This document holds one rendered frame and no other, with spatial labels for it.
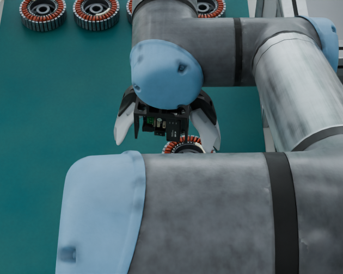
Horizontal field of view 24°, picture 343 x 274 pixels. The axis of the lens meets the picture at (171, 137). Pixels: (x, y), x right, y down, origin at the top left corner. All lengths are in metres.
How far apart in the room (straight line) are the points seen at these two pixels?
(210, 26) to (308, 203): 0.41
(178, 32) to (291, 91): 0.20
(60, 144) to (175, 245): 1.26
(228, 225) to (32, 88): 1.39
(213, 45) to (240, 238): 0.41
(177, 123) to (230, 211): 0.58
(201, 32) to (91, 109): 0.94
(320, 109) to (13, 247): 1.03
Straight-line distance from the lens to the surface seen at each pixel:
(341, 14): 1.45
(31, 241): 1.57
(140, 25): 0.86
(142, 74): 0.82
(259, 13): 1.83
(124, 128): 1.10
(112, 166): 0.48
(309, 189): 0.47
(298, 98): 0.66
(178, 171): 0.47
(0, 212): 1.62
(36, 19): 1.93
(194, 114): 1.09
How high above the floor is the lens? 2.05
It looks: 50 degrees down
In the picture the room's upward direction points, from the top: straight up
